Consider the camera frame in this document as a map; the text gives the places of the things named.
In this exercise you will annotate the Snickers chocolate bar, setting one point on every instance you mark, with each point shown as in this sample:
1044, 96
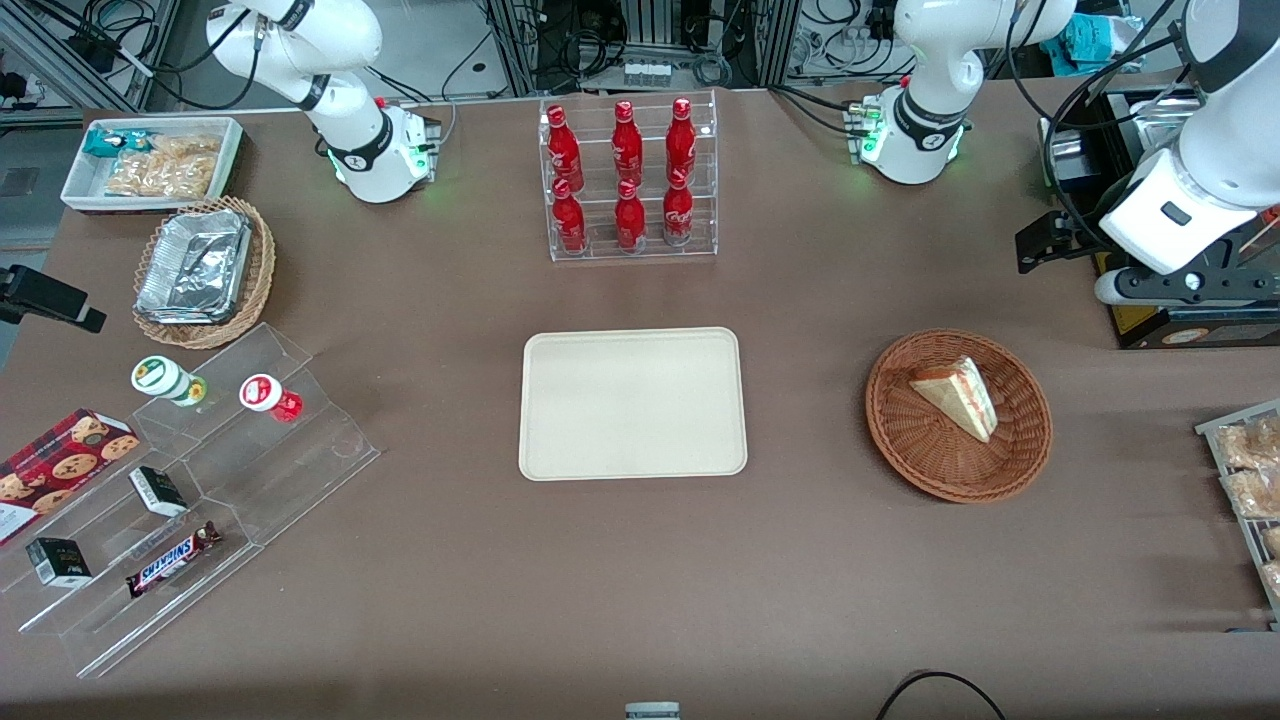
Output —
172, 560

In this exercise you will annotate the small grey device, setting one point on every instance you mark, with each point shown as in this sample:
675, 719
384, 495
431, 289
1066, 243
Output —
652, 711

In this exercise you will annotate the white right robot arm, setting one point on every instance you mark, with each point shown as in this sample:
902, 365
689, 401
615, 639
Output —
350, 140

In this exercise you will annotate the red cookie box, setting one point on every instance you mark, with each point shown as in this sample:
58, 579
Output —
55, 465

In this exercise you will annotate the teal snack packet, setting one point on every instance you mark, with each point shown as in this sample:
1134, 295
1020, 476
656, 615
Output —
108, 142

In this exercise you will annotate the steel food pan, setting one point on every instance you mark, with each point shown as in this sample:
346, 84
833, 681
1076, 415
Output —
1168, 125

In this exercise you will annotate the clear bag of crackers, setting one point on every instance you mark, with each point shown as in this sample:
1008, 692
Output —
160, 178
188, 146

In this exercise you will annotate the white rectangular bin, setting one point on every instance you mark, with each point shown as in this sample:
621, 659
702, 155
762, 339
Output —
80, 185

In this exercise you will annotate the bagged fried snack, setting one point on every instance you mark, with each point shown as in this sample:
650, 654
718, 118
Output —
1255, 492
1255, 445

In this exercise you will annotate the black food warmer cabinet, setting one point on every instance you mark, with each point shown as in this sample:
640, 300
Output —
1200, 332

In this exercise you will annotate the tray of packaged bread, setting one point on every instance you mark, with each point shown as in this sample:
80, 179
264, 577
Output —
1215, 440

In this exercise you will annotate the round brown wicker basket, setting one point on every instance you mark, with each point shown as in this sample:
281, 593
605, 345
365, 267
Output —
930, 450

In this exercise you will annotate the triangular sandwich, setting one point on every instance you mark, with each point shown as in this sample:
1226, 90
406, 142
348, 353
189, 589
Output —
960, 398

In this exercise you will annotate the green lid cup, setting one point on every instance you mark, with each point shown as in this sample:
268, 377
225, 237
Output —
160, 376

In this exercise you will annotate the red cola bottle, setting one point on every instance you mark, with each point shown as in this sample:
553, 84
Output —
678, 212
681, 142
564, 150
630, 220
627, 145
569, 220

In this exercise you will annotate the red lid cup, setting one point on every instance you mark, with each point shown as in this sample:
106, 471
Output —
264, 393

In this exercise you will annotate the beige rectangular tray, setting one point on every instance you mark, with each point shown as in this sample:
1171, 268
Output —
632, 405

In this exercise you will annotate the teal plastic bag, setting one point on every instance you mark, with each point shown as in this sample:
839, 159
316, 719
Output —
1100, 45

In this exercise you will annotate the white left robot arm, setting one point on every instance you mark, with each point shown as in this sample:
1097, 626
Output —
930, 60

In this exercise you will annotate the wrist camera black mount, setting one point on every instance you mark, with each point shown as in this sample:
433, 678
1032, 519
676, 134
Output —
1050, 240

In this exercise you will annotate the aluminium foil tray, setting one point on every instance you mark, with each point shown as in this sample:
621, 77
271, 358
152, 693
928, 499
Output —
195, 265

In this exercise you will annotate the clear acrylic bottle rack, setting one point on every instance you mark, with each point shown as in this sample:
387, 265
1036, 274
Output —
600, 250

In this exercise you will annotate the black camera device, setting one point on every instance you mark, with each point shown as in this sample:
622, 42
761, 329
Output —
45, 293

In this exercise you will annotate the small black box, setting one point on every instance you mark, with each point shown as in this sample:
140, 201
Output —
158, 491
58, 562

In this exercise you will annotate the light wicker basket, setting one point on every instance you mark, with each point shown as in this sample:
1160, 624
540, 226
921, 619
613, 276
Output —
262, 260

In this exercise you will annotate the clear acrylic stepped display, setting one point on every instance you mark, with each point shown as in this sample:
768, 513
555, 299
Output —
290, 480

